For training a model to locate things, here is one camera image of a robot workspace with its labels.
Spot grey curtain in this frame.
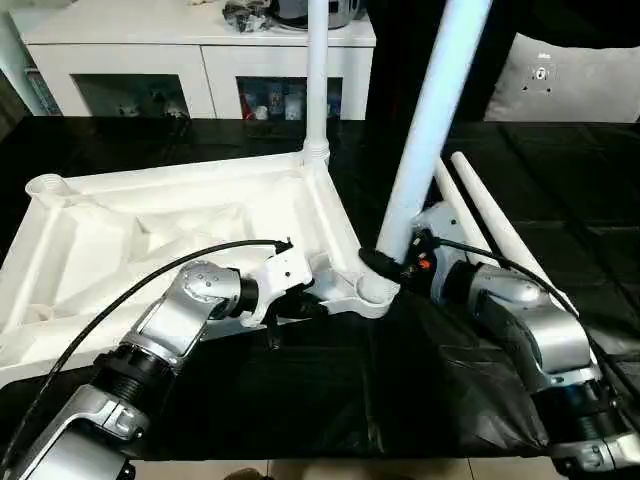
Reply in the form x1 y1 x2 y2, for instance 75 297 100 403
0 67 34 131

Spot grey cushion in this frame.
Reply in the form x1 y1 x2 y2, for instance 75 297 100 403
482 32 640 123

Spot white sideboard cabinet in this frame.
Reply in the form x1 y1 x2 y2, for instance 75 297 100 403
8 0 378 122

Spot white plastic table top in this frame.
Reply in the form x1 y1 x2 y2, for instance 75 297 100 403
0 151 402 387

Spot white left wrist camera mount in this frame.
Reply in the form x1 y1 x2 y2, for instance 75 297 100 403
238 251 317 332

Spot black work mat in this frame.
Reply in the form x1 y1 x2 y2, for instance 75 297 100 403
0 115 640 461

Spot white plastic table leg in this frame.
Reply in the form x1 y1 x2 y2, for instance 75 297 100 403
432 158 495 262
448 151 557 297
373 0 495 265
301 0 332 170

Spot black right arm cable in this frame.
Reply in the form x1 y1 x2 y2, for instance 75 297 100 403
428 236 640 404

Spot dark robot foot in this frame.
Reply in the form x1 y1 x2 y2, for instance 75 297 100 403
223 466 272 480

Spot black cabinet with gold label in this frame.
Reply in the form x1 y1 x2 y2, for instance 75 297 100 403
368 0 517 125

